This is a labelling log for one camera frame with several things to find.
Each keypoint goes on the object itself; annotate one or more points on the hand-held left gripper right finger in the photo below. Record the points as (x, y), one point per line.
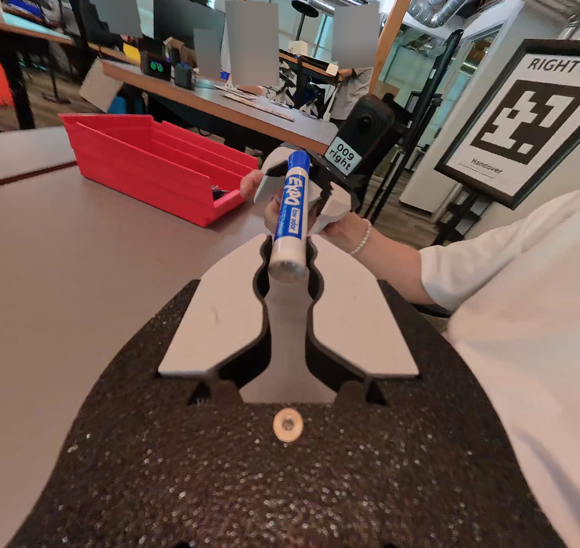
(362, 326)

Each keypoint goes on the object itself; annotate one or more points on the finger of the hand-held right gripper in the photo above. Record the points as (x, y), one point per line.
(272, 167)
(335, 206)

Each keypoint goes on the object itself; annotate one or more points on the red bin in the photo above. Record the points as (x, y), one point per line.
(145, 163)

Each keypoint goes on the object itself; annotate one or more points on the black tripod stand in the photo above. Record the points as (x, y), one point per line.
(426, 104)

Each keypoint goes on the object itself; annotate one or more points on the person's right hand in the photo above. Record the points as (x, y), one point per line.
(344, 230)

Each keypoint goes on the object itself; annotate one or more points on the dark computer monitor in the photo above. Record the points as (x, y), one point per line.
(185, 15)

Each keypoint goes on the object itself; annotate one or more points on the black device green display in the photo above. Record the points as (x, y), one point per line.
(155, 66)

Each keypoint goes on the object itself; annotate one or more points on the grey cardboard sheet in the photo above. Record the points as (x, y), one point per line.
(102, 86)

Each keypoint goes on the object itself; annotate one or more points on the blue Expo marker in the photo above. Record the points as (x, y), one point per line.
(290, 212)

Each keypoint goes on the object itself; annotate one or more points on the orange traffic cone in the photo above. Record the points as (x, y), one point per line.
(4, 86)

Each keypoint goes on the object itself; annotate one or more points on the yellow storage bin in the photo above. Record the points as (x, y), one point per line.
(130, 54)

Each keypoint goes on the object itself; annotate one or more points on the framed poster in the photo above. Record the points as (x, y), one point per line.
(521, 122)

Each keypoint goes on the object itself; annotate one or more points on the black round lamp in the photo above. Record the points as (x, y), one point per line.
(302, 13)

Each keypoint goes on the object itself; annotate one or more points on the wooden column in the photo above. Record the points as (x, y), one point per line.
(398, 22)

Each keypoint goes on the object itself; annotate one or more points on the background desk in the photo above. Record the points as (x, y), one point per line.
(31, 29)

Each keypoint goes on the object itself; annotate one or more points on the person's right forearm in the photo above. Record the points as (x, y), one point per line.
(394, 267)

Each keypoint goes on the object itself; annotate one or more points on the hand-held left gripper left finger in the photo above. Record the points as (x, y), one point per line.
(213, 326)

